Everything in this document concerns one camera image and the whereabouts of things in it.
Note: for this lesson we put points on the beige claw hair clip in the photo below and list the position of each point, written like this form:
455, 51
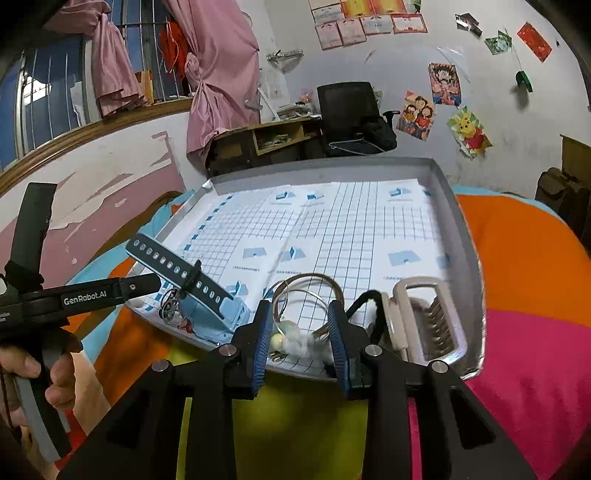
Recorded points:
438, 323

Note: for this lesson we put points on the silver wall sticker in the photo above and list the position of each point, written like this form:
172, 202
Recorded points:
468, 24

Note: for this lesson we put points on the red paper sheet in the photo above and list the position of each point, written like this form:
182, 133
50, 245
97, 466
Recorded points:
534, 41

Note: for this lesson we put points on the white desk lamp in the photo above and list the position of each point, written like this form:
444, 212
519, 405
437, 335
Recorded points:
261, 99

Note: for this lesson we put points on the red hanging cloth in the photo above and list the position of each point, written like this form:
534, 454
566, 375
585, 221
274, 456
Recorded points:
173, 46

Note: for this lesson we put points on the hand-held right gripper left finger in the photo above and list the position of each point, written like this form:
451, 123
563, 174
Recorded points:
261, 348

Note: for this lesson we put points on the yellow bear poster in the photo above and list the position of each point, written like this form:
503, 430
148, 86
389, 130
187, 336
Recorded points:
468, 131

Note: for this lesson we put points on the black white patterned hair clip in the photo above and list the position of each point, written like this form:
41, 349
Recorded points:
171, 307

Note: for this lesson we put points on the wooden desk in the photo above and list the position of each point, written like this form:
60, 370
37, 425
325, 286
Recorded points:
240, 147

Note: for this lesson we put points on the colourful striped bedsheet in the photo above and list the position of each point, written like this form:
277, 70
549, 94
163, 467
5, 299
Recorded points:
517, 277

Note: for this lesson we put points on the pink curtain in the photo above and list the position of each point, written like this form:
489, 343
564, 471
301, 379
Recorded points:
221, 69
111, 69

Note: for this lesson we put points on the blue grid paper sheet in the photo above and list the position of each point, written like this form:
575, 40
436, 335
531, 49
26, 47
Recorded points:
351, 230

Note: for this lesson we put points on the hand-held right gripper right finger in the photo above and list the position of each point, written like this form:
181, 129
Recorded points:
339, 350

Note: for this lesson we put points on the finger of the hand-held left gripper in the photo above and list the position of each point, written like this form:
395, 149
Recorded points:
138, 287

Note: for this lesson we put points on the brown bag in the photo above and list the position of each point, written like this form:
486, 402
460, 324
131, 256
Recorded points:
561, 198

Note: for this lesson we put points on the person's left hand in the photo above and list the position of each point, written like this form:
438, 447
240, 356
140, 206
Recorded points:
62, 383

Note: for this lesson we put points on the barred window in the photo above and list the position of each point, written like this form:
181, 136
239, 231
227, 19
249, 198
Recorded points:
51, 92

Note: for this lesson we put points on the black office chair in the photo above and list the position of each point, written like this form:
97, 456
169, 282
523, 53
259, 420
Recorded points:
346, 106

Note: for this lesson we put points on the green paper decoration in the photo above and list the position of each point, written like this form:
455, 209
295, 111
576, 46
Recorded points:
498, 42

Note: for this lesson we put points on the white shallow tray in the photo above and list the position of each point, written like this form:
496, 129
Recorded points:
455, 221

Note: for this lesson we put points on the cartoon family poster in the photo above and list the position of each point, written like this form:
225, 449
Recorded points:
416, 115

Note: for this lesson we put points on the row of red-bordered certificates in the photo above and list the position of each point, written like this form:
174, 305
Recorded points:
369, 21

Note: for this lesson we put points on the anime character poster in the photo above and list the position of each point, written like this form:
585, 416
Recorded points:
445, 84

